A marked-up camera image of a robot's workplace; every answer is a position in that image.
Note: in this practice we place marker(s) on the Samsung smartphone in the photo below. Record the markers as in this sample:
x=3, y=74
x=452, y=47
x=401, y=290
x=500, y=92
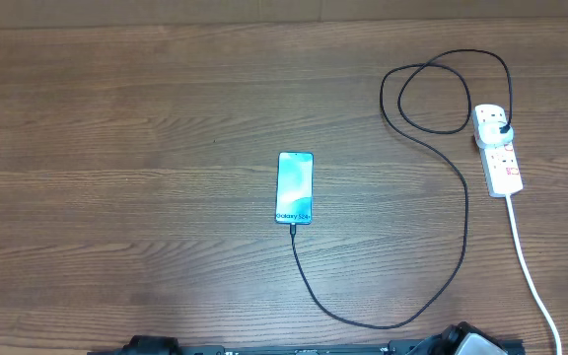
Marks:
x=294, y=190

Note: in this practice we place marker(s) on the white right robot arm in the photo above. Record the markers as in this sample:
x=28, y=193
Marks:
x=460, y=339

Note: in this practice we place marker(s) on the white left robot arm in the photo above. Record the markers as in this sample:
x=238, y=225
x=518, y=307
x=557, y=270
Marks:
x=151, y=345

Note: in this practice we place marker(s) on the white charger adapter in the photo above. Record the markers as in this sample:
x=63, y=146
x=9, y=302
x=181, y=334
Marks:
x=489, y=135

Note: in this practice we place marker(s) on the white power strip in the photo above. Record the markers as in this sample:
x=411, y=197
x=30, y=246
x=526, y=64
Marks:
x=500, y=164

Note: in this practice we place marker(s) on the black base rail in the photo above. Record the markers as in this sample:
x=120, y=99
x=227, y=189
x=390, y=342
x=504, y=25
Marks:
x=393, y=347

